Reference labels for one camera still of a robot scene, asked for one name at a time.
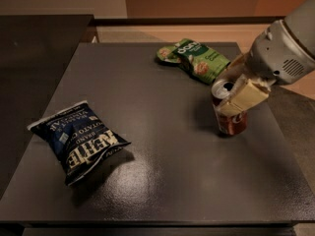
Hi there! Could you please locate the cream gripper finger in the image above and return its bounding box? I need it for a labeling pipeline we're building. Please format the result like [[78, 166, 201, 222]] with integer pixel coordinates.
[[216, 78, 270, 117], [216, 54, 250, 83]]

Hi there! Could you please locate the red coke can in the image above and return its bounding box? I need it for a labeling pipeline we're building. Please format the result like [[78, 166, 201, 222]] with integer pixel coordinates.
[[212, 80, 247, 136]]

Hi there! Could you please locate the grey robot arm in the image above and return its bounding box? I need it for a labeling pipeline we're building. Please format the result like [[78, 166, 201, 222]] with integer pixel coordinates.
[[217, 0, 315, 116]]

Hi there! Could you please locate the green snack bag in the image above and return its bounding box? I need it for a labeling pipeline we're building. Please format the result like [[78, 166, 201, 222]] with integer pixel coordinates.
[[157, 38, 230, 85]]

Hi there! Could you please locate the blue kettle chips bag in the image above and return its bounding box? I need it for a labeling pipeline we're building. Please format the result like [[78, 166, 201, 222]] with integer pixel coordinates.
[[28, 100, 130, 186]]

